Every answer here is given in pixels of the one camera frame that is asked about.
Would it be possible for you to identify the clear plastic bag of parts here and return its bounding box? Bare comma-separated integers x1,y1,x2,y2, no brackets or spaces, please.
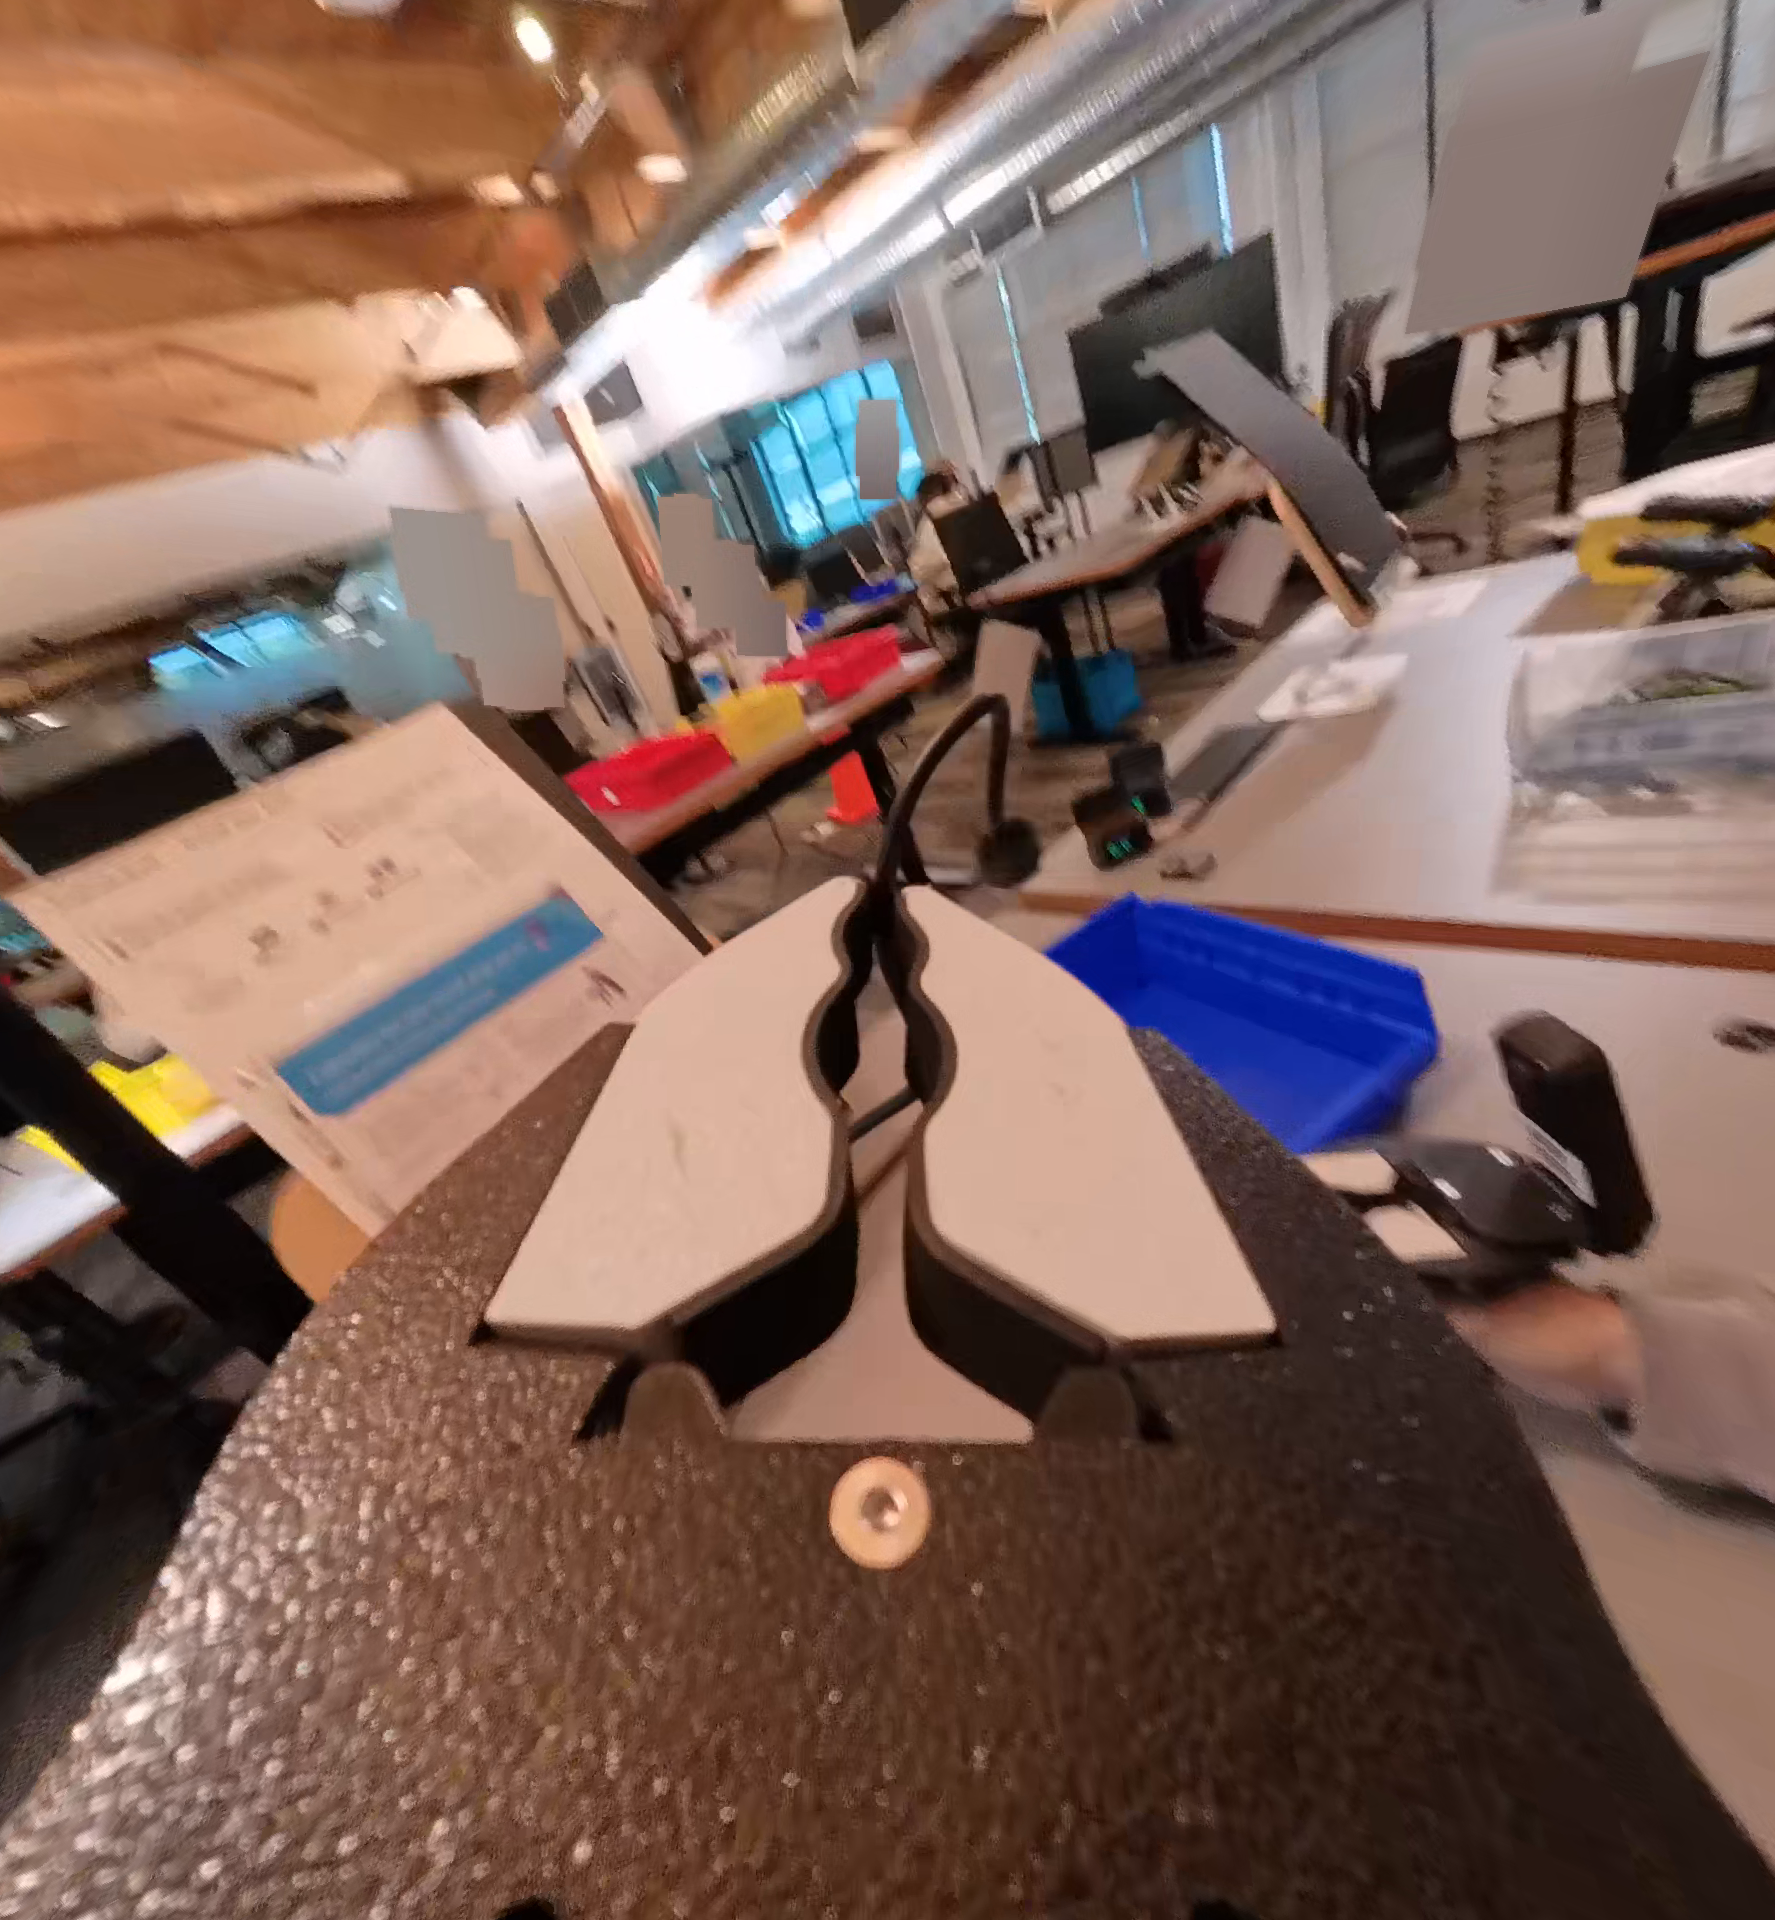
1491,619,1775,906

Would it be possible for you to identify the blue crate under table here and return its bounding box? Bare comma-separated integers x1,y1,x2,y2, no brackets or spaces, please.
1036,648,1138,746

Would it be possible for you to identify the small black device with display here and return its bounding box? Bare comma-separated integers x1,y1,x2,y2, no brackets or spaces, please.
1071,743,1178,872

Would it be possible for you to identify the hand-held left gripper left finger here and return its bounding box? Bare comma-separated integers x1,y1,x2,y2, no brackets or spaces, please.
479,877,878,1406

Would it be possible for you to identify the black monitor screen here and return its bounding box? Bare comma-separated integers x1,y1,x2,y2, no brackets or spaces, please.
1067,231,1286,456

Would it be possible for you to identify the yellow plastic bin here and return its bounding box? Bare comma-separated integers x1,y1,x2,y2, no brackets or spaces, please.
713,683,808,760

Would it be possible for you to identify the white paper sheet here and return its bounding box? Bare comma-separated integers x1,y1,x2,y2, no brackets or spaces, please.
1253,651,1410,724

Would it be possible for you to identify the document stand with instruction sheets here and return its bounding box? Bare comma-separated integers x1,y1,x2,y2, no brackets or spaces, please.
9,701,713,1236

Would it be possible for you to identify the black metal frame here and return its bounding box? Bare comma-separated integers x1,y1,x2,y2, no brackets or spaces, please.
0,918,318,1359

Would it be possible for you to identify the grey desk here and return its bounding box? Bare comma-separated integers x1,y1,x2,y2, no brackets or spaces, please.
1000,891,1775,1920

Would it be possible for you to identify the blue plastic bin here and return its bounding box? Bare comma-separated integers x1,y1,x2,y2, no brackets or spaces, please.
1046,895,1441,1157

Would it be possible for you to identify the dark grey hub with cable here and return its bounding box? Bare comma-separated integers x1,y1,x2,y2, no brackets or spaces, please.
834,693,1048,1143

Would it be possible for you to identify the grey adjoining table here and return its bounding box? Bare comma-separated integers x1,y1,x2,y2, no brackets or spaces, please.
1023,552,1775,977

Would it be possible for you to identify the person's right hand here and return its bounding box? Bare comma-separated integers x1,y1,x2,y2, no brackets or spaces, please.
1451,1283,1643,1416

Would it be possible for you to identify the leaning grey board stand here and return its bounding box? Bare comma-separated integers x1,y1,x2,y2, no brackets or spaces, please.
1139,329,1410,630

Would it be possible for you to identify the person's right forearm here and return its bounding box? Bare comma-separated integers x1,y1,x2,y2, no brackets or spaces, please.
1603,1272,1775,1554

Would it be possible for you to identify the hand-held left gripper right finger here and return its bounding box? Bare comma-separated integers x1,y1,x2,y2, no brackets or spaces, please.
891,885,1282,1421

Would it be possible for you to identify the red plastic bin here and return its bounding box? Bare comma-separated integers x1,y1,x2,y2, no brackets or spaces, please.
565,731,735,815
765,628,908,701

